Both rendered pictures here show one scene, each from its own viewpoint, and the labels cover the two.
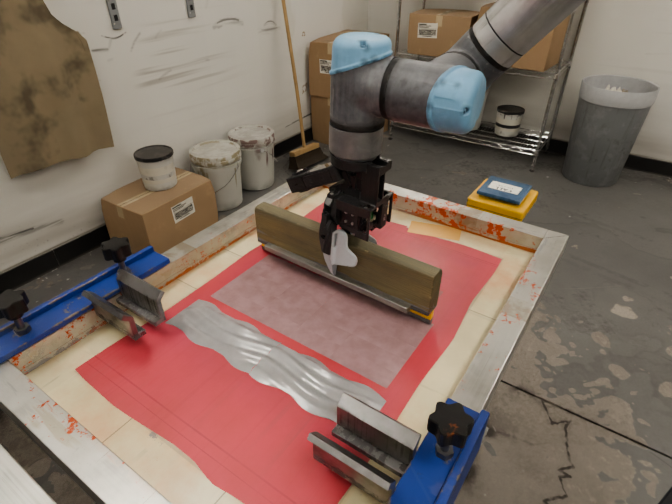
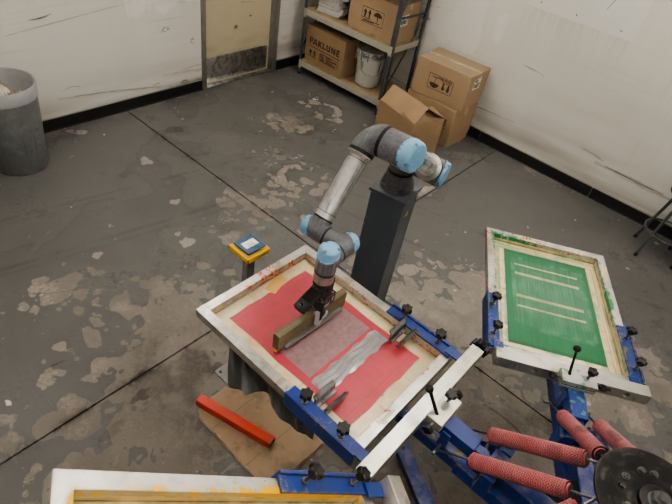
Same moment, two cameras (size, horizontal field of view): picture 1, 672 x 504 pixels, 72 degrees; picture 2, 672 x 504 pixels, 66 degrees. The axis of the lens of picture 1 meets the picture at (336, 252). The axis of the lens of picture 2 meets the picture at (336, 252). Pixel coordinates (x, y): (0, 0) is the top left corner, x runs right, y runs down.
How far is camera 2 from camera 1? 1.75 m
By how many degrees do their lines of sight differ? 68
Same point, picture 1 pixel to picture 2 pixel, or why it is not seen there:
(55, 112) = not seen: outside the picture
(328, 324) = (336, 337)
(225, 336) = (339, 371)
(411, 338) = (347, 314)
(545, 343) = (194, 292)
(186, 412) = (374, 385)
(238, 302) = (316, 367)
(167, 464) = (393, 390)
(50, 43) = not seen: outside the picture
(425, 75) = (350, 244)
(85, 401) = (366, 419)
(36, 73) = not seen: outside the picture
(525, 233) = (300, 255)
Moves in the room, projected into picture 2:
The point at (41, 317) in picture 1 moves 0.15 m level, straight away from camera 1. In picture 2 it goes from (332, 431) to (291, 453)
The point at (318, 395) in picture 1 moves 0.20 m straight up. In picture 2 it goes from (372, 346) to (384, 310)
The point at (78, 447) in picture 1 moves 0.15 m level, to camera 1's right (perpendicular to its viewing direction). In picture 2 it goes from (395, 406) to (397, 370)
